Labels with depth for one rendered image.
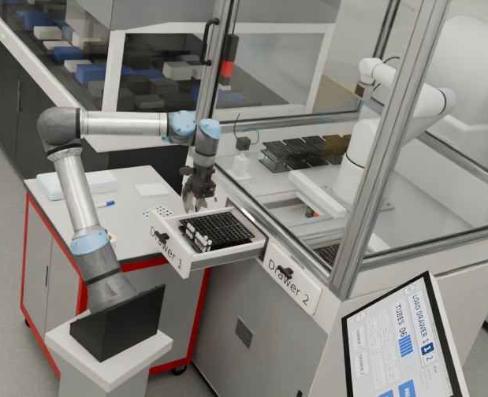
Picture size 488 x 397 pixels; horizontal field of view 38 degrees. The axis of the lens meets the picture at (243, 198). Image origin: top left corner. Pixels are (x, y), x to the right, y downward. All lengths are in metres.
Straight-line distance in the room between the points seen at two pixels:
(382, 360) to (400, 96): 0.73
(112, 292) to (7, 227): 2.03
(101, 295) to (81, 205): 0.33
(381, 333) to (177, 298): 1.09
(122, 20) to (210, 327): 1.32
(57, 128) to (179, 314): 1.08
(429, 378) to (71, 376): 1.11
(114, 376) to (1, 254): 1.84
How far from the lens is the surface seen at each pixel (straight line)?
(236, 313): 2.87
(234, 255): 2.56
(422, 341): 1.97
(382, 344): 2.05
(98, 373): 2.18
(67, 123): 2.23
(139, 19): 3.03
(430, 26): 1.98
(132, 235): 2.75
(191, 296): 2.95
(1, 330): 3.45
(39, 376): 3.24
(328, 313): 2.41
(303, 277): 2.45
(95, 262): 2.16
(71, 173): 2.34
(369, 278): 2.38
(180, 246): 2.45
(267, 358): 2.76
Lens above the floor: 2.29
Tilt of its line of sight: 29 degrees down
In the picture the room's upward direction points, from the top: 13 degrees clockwise
